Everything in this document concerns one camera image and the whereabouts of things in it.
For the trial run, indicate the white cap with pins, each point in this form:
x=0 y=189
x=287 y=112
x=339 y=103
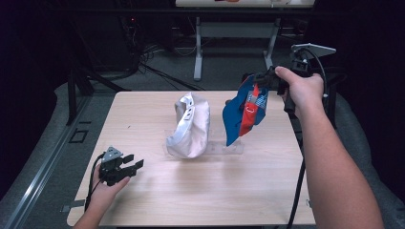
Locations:
x=191 y=127

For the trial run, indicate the person's left hand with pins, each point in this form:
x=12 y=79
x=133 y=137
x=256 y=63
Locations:
x=103 y=194

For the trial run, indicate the black folding chair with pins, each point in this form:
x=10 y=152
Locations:
x=332 y=86

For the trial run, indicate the grey table foot bracket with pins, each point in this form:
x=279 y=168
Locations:
x=71 y=206

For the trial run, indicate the person's right hand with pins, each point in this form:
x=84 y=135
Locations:
x=304 y=90

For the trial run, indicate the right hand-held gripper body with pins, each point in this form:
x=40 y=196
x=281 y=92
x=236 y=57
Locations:
x=302 y=62

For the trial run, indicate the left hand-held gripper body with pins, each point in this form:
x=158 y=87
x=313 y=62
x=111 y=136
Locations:
x=111 y=170

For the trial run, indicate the clear acrylic peg rack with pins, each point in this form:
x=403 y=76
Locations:
x=224 y=148

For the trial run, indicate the dark equipment cabinet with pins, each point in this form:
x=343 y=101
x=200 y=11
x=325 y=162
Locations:
x=105 y=38

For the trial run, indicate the blue and orange cap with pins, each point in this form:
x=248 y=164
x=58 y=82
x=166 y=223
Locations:
x=245 y=111

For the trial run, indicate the white-legged background desk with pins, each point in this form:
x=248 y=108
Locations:
x=235 y=30

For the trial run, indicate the black metal stand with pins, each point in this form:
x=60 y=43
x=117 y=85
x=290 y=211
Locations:
x=79 y=86

